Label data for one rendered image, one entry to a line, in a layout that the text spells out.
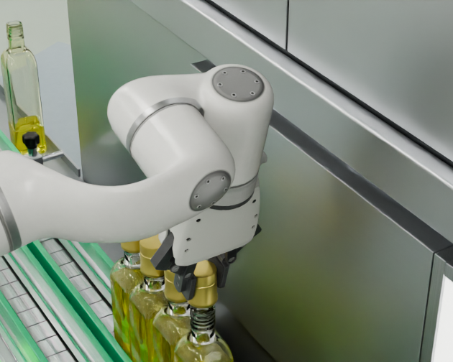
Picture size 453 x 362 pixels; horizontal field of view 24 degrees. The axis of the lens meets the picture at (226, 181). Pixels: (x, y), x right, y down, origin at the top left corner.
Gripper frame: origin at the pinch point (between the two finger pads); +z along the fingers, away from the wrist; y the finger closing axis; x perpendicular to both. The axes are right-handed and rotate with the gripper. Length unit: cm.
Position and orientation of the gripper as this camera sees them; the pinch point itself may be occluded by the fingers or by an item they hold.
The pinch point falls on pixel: (201, 274)
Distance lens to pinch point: 118.9
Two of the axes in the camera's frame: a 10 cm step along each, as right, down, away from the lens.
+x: 5.0, 6.7, -5.5
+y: -8.5, 2.8, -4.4
